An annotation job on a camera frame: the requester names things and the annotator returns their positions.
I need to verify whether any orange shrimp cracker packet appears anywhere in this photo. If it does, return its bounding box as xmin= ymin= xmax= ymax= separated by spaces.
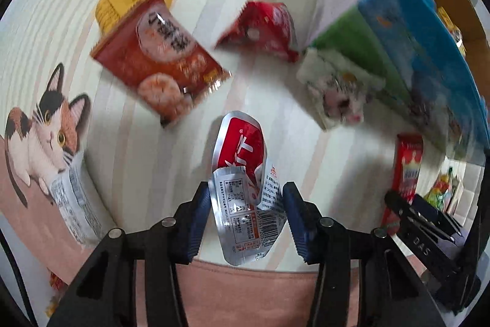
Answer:
xmin=90 ymin=0 xmax=231 ymax=128

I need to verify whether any cardboard box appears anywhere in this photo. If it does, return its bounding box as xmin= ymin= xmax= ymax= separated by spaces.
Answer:
xmin=306 ymin=0 xmax=490 ymax=164

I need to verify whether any tall red snack packet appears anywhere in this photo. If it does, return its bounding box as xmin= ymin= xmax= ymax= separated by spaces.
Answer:
xmin=381 ymin=133 xmax=424 ymax=233

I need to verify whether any colourful fruit candy packet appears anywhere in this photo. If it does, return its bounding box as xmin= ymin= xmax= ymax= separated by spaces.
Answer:
xmin=423 ymin=166 xmax=466 ymax=217

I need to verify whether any black cable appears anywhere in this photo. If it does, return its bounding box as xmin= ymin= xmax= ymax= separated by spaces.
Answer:
xmin=0 ymin=233 xmax=37 ymax=327

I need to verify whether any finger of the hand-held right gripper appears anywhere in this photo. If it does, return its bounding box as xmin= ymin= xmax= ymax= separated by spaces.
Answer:
xmin=411 ymin=194 xmax=465 ymax=240
xmin=384 ymin=190 xmax=461 ymax=279

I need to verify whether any small orange snack packet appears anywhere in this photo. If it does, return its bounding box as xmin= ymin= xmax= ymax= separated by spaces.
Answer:
xmin=45 ymin=271 xmax=70 ymax=317

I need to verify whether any silver red snack packet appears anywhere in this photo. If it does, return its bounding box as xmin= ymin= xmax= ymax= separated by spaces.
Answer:
xmin=209 ymin=111 xmax=286 ymax=266

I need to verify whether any white snack box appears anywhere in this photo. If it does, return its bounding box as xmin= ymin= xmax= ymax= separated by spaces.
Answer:
xmin=296 ymin=47 xmax=386 ymax=131

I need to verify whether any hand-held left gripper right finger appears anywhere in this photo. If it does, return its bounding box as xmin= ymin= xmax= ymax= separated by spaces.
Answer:
xmin=282 ymin=181 xmax=448 ymax=327

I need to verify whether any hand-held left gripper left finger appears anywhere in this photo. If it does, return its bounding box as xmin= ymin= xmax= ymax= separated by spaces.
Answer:
xmin=46 ymin=181 xmax=213 ymax=327

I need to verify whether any white snack packet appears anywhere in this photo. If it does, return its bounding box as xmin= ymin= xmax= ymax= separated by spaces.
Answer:
xmin=50 ymin=154 xmax=112 ymax=247

